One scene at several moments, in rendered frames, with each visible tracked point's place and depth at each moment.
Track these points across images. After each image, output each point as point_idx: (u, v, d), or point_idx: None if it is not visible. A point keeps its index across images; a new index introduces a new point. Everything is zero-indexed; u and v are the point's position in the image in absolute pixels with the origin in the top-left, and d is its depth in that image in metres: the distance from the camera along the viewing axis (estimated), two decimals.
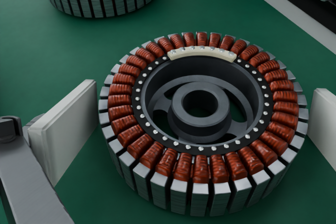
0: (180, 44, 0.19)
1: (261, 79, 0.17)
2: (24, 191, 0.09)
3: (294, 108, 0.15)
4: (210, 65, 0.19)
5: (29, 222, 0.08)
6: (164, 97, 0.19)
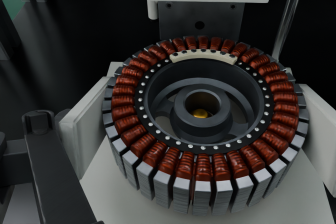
0: (182, 47, 0.19)
1: (262, 80, 0.17)
2: (52, 182, 0.09)
3: (295, 108, 0.16)
4: (212, 67, 0.19)
5: (53, 213, 0.08)
6: (166, 99, 0.19)
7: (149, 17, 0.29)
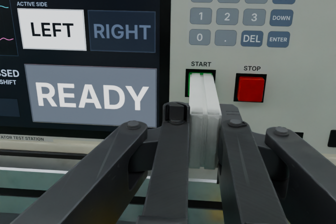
0: None
1: None
2: (166, 168, 0.10)
3: None
4: None
5: (155, 195, 0.09)
6: None
7: None
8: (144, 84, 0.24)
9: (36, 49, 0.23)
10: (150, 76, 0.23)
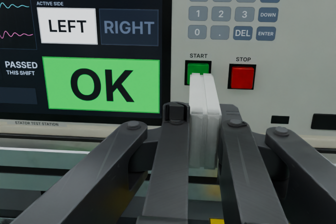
0: None
1: None
2: (166, 168, 0.10)
3: None
4: None
5: (155, 195, 0.09)
6: None
7: None
8: (148, 74, 0.27)
9: (53, 43, 0.27)
10: (154, 66, 0.27)
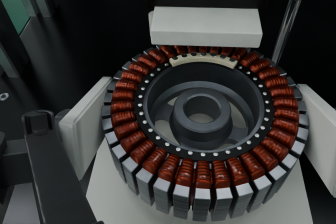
0: (181, 50, 0.19)
1: (262, 85, 0.17)
2: (52, 182, 0.09)
3: (295, 114, 0.16)
4: (212, 71, 0.19)
5: (53, 213, 0.08)
6: (166, 103, 0.19)
7: None
8: None
9: None
10: None
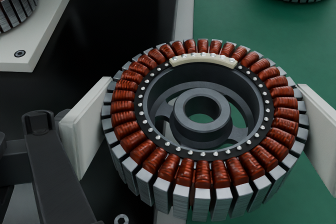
0: (181, 51, 0.19)
1: (262, 85, 0.17)
2: (52, 182, 0.09)
3: (295, 114, 0.16)
4: (211, 71, 0.19)
5: (53, 213, 0.08)
6: (166, 103, 0.19)
7: None
8: None
9: None
10: None
